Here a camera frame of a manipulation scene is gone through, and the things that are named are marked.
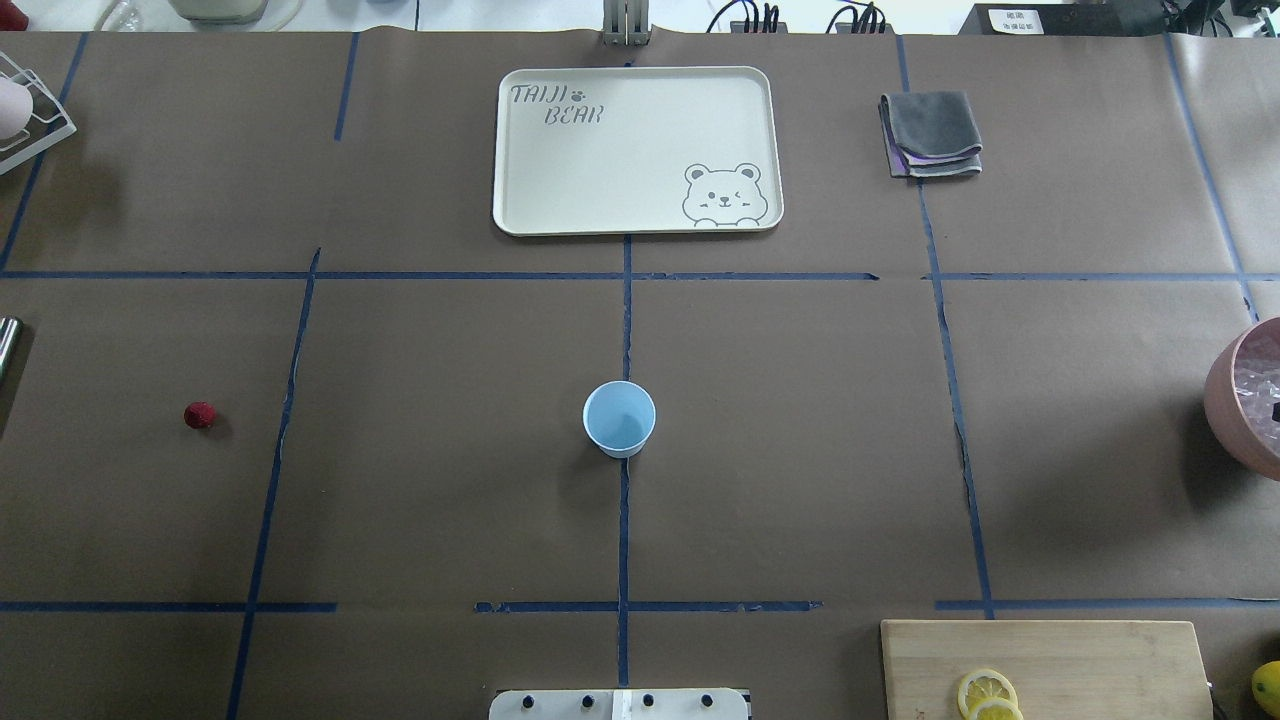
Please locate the red strawberry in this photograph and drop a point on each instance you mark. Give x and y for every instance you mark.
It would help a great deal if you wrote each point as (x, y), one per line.
(200, 415)

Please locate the light blue plastic cup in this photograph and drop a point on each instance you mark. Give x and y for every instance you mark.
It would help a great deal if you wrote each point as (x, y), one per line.
(619, 417)

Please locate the pink bowl with ice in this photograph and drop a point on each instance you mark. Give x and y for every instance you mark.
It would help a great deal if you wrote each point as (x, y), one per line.
(1240, 398)

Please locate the pink cup on rack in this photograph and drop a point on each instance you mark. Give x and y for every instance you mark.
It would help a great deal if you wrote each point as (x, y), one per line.
(17, 104)

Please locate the cream bear tray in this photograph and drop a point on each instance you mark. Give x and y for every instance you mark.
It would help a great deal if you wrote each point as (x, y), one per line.
(636, 150)

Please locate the grey purple folded cloth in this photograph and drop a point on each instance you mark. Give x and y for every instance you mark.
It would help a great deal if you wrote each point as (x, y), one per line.
(930, 134)

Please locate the lemon slices stack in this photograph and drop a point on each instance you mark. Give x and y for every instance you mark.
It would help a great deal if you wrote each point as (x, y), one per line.
(985, 693)

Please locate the wooden cutting board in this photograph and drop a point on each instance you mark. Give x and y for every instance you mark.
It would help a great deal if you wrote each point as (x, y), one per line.
(1060, 669)

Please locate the whole lemon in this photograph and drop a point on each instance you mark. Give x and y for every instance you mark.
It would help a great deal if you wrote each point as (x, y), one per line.
(1265, 688)

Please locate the red cylinder container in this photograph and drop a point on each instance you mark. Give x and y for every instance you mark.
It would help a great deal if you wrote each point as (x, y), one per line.
(12, 18)

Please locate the aluminium frame post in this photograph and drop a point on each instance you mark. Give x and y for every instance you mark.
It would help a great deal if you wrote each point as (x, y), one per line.
(626, 23)

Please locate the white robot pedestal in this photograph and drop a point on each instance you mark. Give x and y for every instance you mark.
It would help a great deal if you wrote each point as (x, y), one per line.
(622, 703)

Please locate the white wire cup rack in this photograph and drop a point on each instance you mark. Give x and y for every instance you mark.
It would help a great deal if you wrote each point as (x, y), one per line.
(49, 124)

